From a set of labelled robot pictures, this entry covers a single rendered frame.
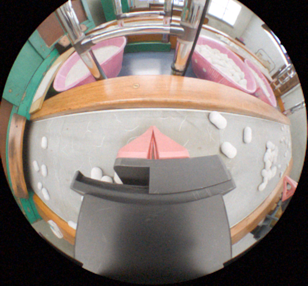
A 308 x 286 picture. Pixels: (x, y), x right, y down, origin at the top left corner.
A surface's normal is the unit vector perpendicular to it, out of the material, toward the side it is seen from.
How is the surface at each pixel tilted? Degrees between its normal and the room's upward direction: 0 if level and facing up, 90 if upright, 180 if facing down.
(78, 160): 0
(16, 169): 67
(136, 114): 0
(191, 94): 0
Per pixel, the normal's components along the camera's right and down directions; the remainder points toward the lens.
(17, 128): 0.91, -0.09
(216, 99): 0.00, -0.22
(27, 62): 1.00, 0.00
